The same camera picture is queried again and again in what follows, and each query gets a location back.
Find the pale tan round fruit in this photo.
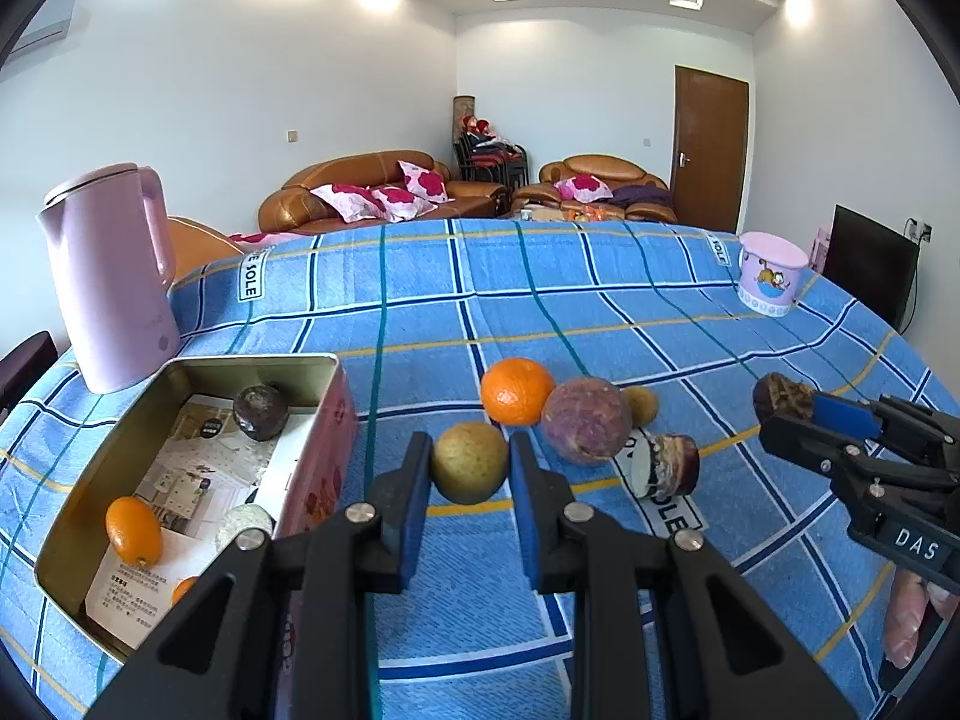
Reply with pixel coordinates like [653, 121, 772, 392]
[215, 504, 275, 556]

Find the person's right hand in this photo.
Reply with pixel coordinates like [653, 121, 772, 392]
[881, 566, 960, 668]

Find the stack of dark chairs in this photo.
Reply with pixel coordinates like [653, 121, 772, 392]
[454, 133, 530, 188]

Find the dark wrinkled round fruit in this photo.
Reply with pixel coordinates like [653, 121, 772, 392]
[232, 385, 290, 441]

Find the brown fruit with tan top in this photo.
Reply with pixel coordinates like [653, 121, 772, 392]
[752, 373, 817, 422]

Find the pink electric kettle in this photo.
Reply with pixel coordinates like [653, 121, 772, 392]
[36, 163, 182, 395]

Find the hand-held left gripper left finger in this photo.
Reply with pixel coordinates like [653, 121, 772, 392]
[90, 431, 436, 720]

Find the pink cartoon cup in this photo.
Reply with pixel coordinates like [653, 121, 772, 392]
[737, 232, 811, 318]

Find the blue plaid blanket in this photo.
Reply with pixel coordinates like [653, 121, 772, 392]
[0, 219, 960, 720]

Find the brown leather armchair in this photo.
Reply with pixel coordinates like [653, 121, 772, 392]
[514, 155, 676, 224]

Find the brown wooden door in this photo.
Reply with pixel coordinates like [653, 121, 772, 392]
[670, 65, 749, 233]

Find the pink metal tin box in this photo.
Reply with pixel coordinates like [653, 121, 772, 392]
[34, 354, 361, 720]

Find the small yellow-green round fruit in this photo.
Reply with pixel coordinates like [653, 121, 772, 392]
[622, 386, 661, 425]
[431, 422, 509, 506]

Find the orange leather chair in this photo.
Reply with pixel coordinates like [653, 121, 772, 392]
[166, 216, 245, 282]

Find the dark purple stool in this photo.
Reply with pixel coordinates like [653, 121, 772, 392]
[0, 330, 59, 421]

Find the colourful snack pile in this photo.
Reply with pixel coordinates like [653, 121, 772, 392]
[517, 202, 627, 224]

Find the white air conditioner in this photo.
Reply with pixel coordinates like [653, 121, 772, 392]
[4, 0, 82, 57]

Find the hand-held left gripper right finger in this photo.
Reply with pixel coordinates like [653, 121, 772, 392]
[508, 431, 856, 720]

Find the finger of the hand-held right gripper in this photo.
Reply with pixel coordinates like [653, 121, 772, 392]
[759, 416, 886, 496]
[814, 392, 960, 466]

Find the brown leather sofa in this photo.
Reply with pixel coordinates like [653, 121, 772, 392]
[259, 151, 511, 235]

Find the small dark red jar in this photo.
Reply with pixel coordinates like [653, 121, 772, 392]
[626, 431, 701, 500]

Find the large purple passion fruit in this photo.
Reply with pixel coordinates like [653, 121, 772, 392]
[541, 379, 633, 466]

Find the black television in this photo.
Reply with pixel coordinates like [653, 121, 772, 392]
[823, 204, 920, 332]

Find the printed paper leaflet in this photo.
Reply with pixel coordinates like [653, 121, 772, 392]
[84, 394, 301, 653]

